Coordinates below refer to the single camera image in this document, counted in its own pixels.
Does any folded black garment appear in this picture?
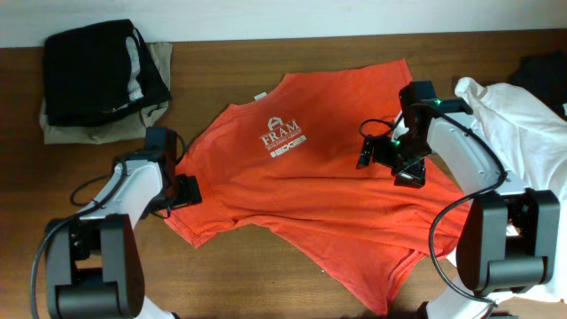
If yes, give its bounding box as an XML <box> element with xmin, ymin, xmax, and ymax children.
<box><xmin>43</xmin><ymin>19</ymin><xmax>172</xmax><ymax>127</ymax></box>

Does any folded beige garment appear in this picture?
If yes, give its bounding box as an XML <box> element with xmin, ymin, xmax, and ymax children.
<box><xmin>39</xmin><ymin>43</ymin><xmax>173</xmax><ymax>144</ymax></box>

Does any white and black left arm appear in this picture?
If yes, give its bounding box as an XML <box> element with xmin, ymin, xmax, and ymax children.
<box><xmin>37</xmin><ymin>151</ymin><xmax>202</xmax><ymax>319</ymax></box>

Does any dark garment at right edge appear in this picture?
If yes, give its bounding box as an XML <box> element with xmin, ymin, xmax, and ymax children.
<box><xmin>509</xmin><ymin>51</ymin><xmax>566</xmax><ymax>120</ymax></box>

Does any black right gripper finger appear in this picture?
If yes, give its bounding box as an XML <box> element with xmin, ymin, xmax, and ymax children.
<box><xmin>356</xmin><ymin>138</ymin><xmax>374</xmax><ymax>169</ymax></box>
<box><xmin>392</xmin><ymin>158</ymin><xmax>426</xmax><ymax>188</ymax></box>

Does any orange FRAM t-shirt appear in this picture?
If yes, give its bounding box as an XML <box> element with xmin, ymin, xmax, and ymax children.
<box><xmin>167</xmin><ymin>59</ymin><xmax>468</xmax><ymax>315</ymax></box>

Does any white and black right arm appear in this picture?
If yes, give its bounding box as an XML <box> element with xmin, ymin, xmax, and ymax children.
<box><xmin>357</xmin><ymin>98</ymin><xmax>560</xmax><ymax>318</ymax></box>

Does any white t-shirt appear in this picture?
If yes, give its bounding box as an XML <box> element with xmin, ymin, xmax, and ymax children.
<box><xmin>454</xmin><ymin>77</ymin><xmax>566</xmax><ymax>302</ymax></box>

